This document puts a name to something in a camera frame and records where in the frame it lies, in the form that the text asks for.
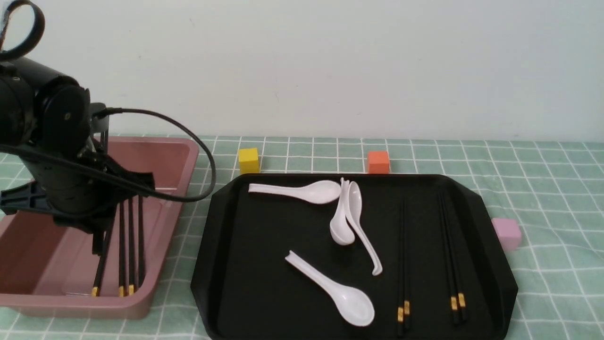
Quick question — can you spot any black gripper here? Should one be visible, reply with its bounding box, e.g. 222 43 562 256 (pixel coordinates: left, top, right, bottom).
0 102 156 256

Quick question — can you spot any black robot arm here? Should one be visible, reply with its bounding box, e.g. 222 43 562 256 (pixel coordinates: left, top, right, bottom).
1 58 155 255

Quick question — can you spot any black chopstick in bin leftmost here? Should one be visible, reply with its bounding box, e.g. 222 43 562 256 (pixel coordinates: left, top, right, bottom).
91 224 114 298

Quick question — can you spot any black chopstick in bin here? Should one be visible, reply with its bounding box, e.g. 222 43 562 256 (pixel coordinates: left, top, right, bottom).
127 198 135 296
138 196 145 288
91 224 114 298
118 202 126 298

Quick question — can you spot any pink plastic bin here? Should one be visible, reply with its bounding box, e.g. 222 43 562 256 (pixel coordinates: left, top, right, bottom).
0 136 199 319

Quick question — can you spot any black chopstick in bin rightmost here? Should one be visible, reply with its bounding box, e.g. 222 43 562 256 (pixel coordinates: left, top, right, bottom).
138 196 145 288

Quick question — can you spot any yellow cube block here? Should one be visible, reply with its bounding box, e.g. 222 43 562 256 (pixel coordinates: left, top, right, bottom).
238 148 260 175

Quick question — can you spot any black plastic tray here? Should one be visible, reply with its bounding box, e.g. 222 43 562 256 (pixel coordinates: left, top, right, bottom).
191 173 518 340

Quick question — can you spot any white spoon top horizontal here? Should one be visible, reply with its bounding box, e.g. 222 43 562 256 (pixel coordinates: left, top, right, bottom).
248 180 341 204

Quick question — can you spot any white spoon middle left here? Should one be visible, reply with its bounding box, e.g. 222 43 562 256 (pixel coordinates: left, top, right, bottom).
329 177 355 246

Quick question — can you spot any white spoon middle right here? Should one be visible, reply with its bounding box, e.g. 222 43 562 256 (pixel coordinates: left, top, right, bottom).
344 180 383 276

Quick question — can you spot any white spoon lower front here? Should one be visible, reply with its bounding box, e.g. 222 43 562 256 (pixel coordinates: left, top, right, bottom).
285 250 376 327

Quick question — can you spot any orange cube block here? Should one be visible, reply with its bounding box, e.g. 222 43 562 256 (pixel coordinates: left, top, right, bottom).
367 150 390 174

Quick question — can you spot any black chopstick tray middle right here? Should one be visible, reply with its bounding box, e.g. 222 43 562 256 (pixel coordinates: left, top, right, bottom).
402 202 411 332

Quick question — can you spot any black chopstick tray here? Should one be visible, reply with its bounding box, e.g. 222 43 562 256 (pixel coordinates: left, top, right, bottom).
437 194 461 326
439 194 470 324
402 202 411 332

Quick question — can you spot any black chopstick tray right inner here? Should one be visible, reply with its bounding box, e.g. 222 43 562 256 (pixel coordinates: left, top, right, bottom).
437 194 461 326

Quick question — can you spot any black chopstick tray right outer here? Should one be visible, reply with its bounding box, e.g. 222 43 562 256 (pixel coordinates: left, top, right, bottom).
439 194 470 324

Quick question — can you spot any pink cube block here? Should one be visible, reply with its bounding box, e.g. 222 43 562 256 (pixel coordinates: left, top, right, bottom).
491 218 522 252

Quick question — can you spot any green checkered tablecloth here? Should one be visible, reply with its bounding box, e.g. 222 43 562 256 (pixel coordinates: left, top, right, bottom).
0 136 604 340

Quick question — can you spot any black cable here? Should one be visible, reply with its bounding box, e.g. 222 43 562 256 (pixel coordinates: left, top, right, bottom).
0 108 217 203

